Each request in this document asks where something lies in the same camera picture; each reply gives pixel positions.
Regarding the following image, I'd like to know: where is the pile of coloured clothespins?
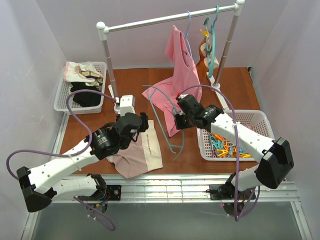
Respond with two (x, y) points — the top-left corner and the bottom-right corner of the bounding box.
(208, 132), (237, 158)

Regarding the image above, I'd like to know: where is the cream pink garment in basket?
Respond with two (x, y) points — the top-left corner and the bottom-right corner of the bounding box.
(63, 61), (104, 87)

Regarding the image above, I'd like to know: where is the black garment in basket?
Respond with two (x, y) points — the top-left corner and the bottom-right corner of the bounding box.
(70, 82), (101, 108)

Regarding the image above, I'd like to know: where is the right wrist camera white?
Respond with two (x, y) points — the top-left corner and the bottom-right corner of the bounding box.
(176, 93), (188, 101)

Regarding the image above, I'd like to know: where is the white clothespin basket right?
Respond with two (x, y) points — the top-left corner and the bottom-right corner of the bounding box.
(197, 109), (274, 162)

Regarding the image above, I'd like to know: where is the teal hanger on right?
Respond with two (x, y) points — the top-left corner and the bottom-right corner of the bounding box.
(203, 5), (220, 78)

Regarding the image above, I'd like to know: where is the white clothes rack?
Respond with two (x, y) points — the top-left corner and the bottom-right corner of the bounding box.
(96, 0), (246, 115)

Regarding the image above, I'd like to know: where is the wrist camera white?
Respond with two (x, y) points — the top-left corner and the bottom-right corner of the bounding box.
(114, 95), (136, 117)
(176, 93), (188, 101)

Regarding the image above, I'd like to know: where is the teal clothes hanger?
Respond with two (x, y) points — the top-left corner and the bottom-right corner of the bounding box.
(143, 84), (186, 162)

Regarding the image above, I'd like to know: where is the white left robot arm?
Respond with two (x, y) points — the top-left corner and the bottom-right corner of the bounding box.
(16, 112), (149, 213)

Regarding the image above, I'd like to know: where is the mauve underwear white waistband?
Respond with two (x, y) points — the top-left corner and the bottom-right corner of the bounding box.
(106, 120), (163, 179)

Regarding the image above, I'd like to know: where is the white laundry basket left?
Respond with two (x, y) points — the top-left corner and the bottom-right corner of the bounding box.
(53, 61), (108, 115)

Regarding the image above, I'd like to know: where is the brown beige underwear hanging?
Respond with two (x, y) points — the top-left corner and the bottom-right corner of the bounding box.
(196, 37), (210, 72)

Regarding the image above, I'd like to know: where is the blue thin hanger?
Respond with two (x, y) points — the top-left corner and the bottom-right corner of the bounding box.
(184, 10), (193, 59)

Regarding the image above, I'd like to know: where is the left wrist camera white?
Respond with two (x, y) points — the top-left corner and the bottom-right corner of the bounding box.
(114, 95), (136, 117)

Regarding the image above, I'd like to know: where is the pink t-shirt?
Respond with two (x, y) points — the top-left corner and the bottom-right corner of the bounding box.
(142, 25), (202, 137)

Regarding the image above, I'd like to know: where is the aluminium mounting rail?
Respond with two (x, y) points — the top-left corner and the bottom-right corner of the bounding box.
(32, 173), (301, 205)

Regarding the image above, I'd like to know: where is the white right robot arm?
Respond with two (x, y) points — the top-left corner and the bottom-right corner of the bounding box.
(174, 94), (294, 198)

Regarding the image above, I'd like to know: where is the yellow clothespin on hanger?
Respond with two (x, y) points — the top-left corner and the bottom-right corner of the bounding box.
(200, 27), (210, 40)

